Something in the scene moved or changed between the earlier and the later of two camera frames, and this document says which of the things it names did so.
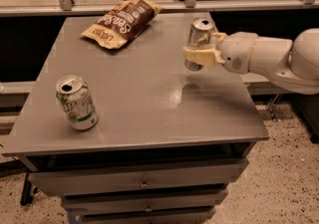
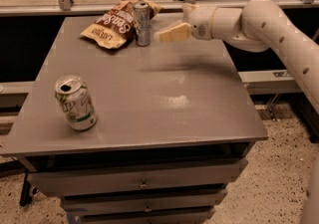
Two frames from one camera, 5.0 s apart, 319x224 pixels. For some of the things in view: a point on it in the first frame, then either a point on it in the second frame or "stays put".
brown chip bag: [123, 23] stays put
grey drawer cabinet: [168, 142] stays put
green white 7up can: [77, 102] stays put
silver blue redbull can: [200, 36] -> [142, 18]
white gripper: [236, 52] -> [199, 22]
